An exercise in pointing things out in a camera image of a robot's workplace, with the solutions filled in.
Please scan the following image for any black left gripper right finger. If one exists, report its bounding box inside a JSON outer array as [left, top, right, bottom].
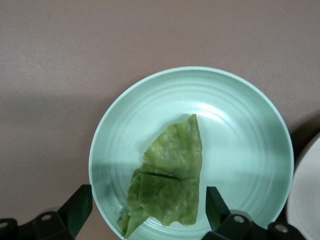
[[201, 186, 305, 240]]

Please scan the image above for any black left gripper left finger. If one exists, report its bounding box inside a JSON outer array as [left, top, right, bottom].
[[0, 184, 93, 240]]

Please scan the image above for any green lettuce leaf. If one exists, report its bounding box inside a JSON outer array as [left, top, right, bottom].
[[117, 113, 203, 239]]

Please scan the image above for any mint green round plate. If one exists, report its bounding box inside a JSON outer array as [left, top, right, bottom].
[[89, 66, 294, 240]]

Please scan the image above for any beige round plate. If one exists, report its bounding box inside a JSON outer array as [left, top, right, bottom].
[[286, 131, 320, 240]]

